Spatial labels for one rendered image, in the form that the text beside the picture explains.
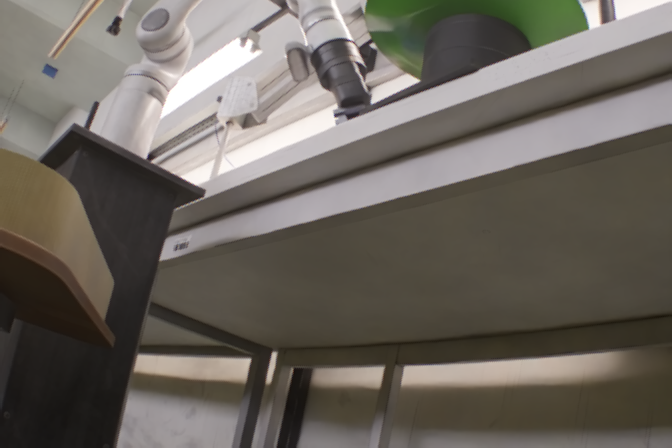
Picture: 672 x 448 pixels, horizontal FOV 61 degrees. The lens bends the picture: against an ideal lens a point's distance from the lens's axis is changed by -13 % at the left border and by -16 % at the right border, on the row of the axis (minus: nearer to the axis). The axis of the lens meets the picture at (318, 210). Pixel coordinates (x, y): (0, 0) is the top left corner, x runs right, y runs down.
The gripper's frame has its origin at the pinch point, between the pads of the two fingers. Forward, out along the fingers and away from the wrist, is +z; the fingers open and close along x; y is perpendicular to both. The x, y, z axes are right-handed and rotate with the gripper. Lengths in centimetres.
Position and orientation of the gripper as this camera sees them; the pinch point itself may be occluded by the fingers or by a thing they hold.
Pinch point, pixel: (353, 150)
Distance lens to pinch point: 94.2
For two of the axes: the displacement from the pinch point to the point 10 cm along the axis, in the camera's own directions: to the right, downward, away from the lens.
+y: 9.5, -3.0, 0.0
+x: 1.3, 4.2, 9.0
